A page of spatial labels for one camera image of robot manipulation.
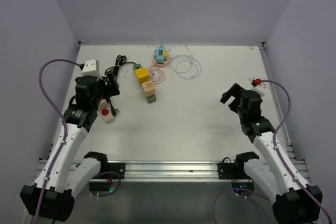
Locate black power strip cord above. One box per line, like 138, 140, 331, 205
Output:
104, 66, 122, 118

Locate beige power strip red sockets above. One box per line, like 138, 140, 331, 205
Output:
98, 99, 114, 124

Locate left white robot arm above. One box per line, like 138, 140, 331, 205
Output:
20, 74, 122, 222

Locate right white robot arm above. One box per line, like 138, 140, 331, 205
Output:
220, 83, 322, 223

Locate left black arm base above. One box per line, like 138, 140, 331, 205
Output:
84, 152, 125, 197

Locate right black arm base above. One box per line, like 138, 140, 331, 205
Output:
217, 152, 259, 194

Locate yellow cube adapter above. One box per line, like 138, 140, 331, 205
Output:
134, 67, 150, 84

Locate beige cube adapter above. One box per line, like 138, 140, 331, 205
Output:
141, 80, 155, 97

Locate green power strip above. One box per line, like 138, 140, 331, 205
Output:
133, 63, 156, 103

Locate blue charger cube front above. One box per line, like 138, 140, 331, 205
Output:
155, 55, 165, 64

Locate pink round charging base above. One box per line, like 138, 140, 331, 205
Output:
152, 55, 171, 68

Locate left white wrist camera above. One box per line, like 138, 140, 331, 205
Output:
81, 59, 101, 79

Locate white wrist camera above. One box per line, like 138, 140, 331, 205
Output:
81, 59, 101, 79
249, 78, 268, 97

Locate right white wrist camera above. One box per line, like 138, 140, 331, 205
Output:
249, 78, 268, 97

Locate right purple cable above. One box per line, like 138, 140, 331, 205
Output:
259, 79, 334, 224

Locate purple cable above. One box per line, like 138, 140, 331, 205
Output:
259, 79, 334, 224
34, 59, 85, 224

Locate light blue coiled cable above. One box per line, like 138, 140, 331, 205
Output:
154, 34, 202, 80

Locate light green coiled cable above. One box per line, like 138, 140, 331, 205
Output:
167, 45, 200, 78

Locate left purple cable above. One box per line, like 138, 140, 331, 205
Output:
34, 59, 85, 224

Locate aluminium frame rail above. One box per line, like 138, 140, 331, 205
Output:
34, 159, 310, 183

